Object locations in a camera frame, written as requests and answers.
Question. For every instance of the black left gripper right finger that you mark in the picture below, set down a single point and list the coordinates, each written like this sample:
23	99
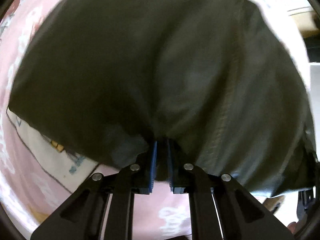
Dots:
220	208

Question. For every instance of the black leather jacket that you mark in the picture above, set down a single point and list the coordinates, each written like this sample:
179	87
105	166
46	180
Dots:
107	78

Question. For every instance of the pink patterned bed sheet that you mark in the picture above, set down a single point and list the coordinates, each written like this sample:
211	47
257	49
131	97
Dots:
37	174

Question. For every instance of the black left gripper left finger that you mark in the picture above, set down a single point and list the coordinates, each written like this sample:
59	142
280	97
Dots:
102	206

